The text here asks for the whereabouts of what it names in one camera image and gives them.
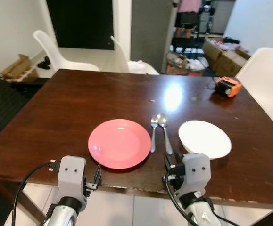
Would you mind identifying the pink round plate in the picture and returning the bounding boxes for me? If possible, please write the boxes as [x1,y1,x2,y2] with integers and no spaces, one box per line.
[88,119,152,170]

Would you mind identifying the silver metal fork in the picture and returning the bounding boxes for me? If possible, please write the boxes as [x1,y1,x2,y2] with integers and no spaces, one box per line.
[150,117,159,153]

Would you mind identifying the white round plate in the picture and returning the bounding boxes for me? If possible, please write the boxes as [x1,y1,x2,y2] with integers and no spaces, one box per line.
[178,121,232,160]

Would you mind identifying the silver metal spoon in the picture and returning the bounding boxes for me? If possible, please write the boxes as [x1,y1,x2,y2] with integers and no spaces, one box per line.
[157,113,174,155]

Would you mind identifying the orange and black device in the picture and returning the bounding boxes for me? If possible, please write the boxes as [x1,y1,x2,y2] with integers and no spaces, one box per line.
[214,76,242,98]

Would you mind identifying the patterned brown bag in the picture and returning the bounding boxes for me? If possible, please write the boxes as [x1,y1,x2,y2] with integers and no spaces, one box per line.
[166,52,189,75]

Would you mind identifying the white plastic bag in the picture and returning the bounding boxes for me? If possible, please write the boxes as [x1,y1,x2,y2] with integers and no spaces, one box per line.
[188,58,206,72]
[128,60,149,74]

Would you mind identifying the black foam floor mat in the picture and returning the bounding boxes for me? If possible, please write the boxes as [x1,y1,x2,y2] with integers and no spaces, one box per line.
[0,66,50,146]

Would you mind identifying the large brown cardboard box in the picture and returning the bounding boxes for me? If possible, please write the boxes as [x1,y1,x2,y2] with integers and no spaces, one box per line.
[215,49,251,77]
[203,39,231,66]

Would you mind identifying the white plastic chair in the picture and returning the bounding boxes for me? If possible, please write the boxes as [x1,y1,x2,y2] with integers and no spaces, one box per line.
[33,30,100,72]
[235,47,273,137]
[110,35,159,75]

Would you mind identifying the black shoes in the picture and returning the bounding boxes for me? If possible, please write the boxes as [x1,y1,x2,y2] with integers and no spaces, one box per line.
[37,56,52,70]

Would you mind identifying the black shelf rack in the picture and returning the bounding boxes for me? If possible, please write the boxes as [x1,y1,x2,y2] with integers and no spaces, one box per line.
[171,24,207,71]

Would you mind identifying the small open cardboard box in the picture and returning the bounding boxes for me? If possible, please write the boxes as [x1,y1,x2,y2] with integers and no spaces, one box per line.
[1,54,39,83]

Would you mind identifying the dark glass door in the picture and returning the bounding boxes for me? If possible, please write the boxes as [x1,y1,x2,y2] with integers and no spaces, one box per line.
[47,0,115,50]

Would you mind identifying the person in pink shirt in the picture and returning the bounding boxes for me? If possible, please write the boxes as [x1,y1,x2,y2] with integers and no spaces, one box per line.
[176,0,203,26]

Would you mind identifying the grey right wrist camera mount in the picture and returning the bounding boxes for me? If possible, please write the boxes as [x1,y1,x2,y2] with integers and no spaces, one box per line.
[181,153,211,198]

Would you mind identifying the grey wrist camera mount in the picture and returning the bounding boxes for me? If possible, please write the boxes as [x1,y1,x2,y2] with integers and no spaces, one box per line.
[56,156,87,204]
[181,153,211,198]

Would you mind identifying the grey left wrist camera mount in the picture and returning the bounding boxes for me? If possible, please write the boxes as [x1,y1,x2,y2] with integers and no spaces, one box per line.
[56,156,87,204]

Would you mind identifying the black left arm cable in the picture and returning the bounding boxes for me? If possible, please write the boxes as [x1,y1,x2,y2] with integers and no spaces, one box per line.
[12,160,62,226]

